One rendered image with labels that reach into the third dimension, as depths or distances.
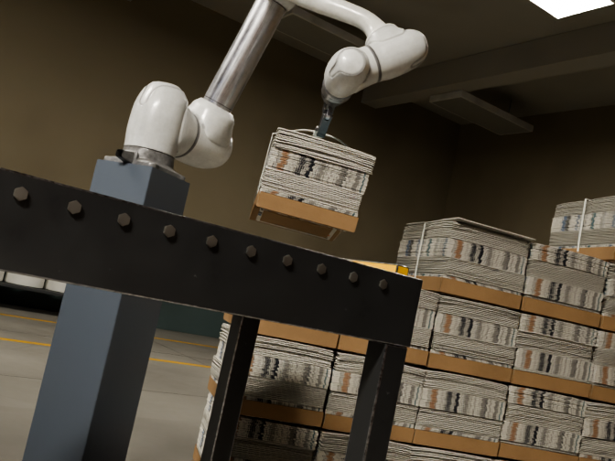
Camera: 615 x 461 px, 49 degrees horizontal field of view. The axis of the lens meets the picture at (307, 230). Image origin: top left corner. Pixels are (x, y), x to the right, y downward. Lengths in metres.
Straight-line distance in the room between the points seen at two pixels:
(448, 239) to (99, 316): 1.06
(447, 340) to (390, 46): 0.90
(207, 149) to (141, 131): 0.25
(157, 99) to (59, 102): 6.51
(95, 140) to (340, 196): 6.86
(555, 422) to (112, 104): 7.19
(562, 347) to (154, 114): 1.46
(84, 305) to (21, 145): 6.46
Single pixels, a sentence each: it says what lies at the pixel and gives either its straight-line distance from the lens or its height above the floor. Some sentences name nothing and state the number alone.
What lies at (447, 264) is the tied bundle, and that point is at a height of 0.92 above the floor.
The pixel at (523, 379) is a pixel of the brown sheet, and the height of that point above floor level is 0.63.
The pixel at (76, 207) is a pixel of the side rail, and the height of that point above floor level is 0.78.
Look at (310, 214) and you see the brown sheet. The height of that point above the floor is 0.96.
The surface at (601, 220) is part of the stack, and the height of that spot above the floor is 1.20.
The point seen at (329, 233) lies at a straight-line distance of 2.15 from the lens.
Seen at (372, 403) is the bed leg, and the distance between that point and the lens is 1.18.
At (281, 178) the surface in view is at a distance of 1.89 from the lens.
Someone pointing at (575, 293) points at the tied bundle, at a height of 0.93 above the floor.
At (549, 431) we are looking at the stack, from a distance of 2.37.
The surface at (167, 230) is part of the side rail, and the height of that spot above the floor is 0.77.
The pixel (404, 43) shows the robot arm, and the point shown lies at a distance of 1.86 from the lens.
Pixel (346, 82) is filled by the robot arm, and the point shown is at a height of 1.28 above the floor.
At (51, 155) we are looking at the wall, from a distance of 8.47.
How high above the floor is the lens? 0.72
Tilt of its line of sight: 6 degrees up
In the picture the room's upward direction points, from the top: 12 degrees clockwise
